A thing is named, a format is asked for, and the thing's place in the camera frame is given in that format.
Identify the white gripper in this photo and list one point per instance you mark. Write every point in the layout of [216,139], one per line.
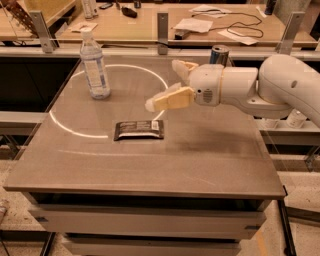
[205,83]

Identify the clear plastic water bottle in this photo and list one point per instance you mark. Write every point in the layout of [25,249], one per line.
[93,62]

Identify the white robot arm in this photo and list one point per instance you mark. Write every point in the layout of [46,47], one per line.
[281,84]

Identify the white bottle on back desk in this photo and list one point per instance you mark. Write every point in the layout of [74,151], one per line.
[89,9]

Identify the blue silver energy drink can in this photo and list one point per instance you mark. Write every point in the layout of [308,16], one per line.
[219,55]

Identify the white paper sheet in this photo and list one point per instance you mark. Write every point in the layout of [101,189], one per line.
[194,25]

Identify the black snack bar wrapper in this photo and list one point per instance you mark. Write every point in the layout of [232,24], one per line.
[139,129]

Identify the black computer mouse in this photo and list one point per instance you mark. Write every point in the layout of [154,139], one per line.
[128,12]

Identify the small card on desk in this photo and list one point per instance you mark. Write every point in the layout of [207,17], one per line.
[77,28]

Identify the upper grey drawer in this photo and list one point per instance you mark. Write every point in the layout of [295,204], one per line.
[149,222]

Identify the grey drawer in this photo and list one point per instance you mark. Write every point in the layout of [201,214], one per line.
[130,247]
[149,222]

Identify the lower grey drawer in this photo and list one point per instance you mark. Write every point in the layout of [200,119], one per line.
[130,247]

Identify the middle metal bracket post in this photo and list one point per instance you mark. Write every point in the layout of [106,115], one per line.
[162,33]

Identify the metal bracket post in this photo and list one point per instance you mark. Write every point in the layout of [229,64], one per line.
[162,33]
[290,32]
[46,40]

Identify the white paper under cable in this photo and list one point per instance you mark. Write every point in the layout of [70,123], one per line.
[238,38]

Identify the right metal bracket post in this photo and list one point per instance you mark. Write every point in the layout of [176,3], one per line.
[290,32]

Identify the left metal bracket post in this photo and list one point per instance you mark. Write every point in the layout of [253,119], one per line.
[46,40]

